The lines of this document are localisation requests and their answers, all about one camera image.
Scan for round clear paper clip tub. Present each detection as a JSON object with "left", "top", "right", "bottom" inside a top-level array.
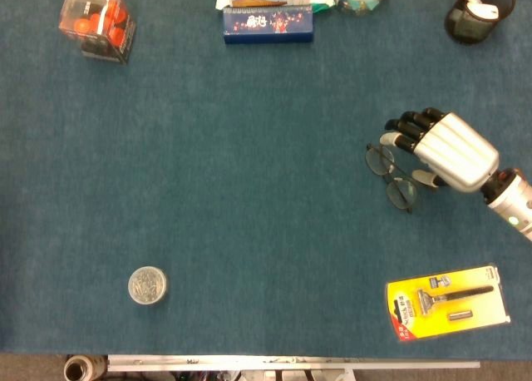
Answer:
[{"left": 127, "top": 265, "right": 170, "bottom": 305}]

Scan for aluminium rail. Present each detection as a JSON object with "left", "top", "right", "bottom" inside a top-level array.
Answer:
[{"left": 106, "top": 354, "right": 481, "bottom": 373}]

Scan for black mesh pen holder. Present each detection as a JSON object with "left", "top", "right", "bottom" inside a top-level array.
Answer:
[{"left": 443, "top": 0, "right": 517, "bottom": 46}]

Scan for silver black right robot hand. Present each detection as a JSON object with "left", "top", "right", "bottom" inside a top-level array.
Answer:
[{"left": 378, "top": 107, "right": 500, "bottom": 194}]

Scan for dark blue rectangular box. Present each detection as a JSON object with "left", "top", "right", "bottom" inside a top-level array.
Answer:
[{"left": 223, "top": 4, "right": 315, "bottom": 45}]

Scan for yellow razor blister pack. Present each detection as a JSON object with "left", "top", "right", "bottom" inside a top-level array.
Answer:
[{"left": 385, "top": 264, "right": 511, "bottom": 344}]

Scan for brown tape roll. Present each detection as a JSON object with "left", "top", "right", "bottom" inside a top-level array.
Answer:
[{"left": 63, "top": 354, "right": 109, "bottom": 381}]

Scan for clear box of red pins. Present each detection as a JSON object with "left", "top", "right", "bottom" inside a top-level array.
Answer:
[{"left": 57, "top": 0, "right": 137, "bottom": 65}]

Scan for white eraser in pen holder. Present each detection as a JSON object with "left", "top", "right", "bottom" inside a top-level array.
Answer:
[{"left": 473, "top": 2, "right": 500, "bottom": 18}]

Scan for blue felt table cover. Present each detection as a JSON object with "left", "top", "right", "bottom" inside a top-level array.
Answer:
[{"left": 0, "top": 0, "right": 532, "bottom": 361}]

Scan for thin black metal eyeglasses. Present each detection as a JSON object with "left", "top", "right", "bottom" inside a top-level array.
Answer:
[{"left": 364, "top": 143, "right": 419, "bottom": 214}]

